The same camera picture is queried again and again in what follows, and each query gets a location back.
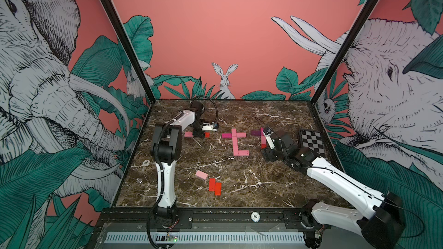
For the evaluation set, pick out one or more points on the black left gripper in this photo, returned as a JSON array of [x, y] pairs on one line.
[[198, 134]]

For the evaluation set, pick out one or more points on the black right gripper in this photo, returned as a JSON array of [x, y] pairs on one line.
[[266, 152]]

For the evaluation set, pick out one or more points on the purple block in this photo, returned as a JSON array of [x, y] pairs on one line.
[[255, 132]]

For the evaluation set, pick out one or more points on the pink row block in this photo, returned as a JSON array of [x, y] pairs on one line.
[[235, 142], [243, 153], [235, 151]]

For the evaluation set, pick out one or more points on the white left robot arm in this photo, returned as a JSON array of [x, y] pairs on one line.
[[166, 150]]

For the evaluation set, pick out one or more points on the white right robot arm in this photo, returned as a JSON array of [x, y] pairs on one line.
[[377, 217]]

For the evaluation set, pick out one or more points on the checkerboard calibration plate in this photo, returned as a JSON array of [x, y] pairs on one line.
[[313, 140]]

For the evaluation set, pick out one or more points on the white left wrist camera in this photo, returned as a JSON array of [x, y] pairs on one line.
[[213, 126]]

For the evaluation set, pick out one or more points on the black front frame rail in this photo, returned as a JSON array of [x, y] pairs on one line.
[[189, 217]]

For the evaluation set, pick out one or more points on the white slotted cable duct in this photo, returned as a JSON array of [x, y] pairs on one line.
[[205, 238]]

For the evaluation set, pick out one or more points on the black left corner frame post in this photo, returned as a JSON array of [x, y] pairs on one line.
[[116, 22]]

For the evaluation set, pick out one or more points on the black corner frame post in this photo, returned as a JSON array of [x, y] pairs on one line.
[[116, 22], [353, 33]]

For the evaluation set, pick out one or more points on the black right corner frame post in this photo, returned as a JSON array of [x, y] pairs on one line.
[[353, 33]]

